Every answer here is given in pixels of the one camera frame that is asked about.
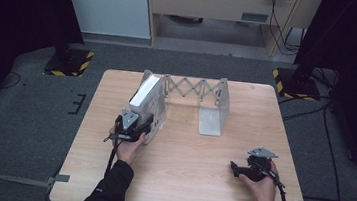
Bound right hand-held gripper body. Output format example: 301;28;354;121
240;145;280;184

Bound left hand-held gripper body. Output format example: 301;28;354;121
113;107;155;145

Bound white book with grey figures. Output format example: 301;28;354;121
124;72;171;147

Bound expandable metal bookend rack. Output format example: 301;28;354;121
134;67;234;139

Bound person's left hand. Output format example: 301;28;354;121
104;124;148;168

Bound person's right hand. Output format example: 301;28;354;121
235;166;284;201

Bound black stand base striped edge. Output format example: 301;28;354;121
41;44;96;80
268;65;324;103

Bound black stand pole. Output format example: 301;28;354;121
289;11;330;88

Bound white panel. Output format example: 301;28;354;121
54;0;156;41

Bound light wooden desk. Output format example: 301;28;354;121
138;0;324;65

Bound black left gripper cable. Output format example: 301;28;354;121
99;132;125;180

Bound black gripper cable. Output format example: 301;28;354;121
255;165;296;201
99;132;125;180

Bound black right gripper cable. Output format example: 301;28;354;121
255;165;296;201

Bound long black floor cable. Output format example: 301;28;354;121
268;90;357;201

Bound looped black floor cable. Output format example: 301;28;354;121
0;69;24;94

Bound hanging black cables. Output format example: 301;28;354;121
264;0;308;58

